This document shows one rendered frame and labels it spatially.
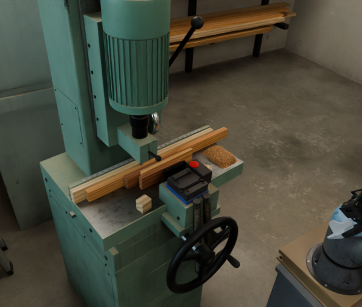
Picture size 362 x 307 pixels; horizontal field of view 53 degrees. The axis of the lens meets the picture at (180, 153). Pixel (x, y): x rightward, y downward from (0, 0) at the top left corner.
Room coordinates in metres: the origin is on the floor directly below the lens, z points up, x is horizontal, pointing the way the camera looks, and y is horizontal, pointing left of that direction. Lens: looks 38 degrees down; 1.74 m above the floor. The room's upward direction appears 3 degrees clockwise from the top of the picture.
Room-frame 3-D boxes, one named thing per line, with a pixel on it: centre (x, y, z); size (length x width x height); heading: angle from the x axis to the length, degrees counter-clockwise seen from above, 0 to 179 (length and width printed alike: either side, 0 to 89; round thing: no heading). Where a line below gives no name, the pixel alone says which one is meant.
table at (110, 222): (0.91, 0.02, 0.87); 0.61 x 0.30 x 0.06; 131
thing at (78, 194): (1.00, 0.11, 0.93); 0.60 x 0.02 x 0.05; 131
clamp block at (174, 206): (0.84, -0.03, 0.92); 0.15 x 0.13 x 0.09; 131
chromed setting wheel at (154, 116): (1.13, 0.13, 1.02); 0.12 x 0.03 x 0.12; 41
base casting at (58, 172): (1.05, 0.22, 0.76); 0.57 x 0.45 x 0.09; 41
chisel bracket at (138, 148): (0.97, 0.15, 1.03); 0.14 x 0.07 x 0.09; 41
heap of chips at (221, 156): (1.09, -0.15, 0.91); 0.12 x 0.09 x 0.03; 41
